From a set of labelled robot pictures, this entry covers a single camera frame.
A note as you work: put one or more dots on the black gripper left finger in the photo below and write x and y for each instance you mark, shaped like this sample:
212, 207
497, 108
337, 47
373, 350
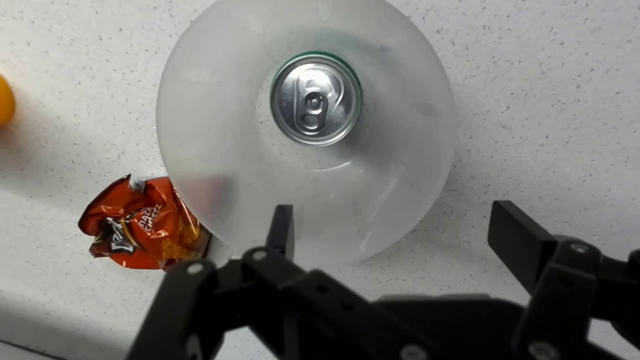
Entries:
201, 313

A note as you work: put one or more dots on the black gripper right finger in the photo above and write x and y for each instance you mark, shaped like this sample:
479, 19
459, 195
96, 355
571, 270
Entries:
572, 292

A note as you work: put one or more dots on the green soda can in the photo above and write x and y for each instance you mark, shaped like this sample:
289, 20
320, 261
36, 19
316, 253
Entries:
316, 100

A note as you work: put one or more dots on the translucent plastic bowl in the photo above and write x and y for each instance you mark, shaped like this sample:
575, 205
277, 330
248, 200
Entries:
212, 113

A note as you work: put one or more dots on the crumpled red snack wrapper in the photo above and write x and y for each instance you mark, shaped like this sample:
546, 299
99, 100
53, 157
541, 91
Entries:
141, 222

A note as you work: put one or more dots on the orange plastic cup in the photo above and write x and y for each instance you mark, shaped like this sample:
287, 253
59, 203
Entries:
5, 100

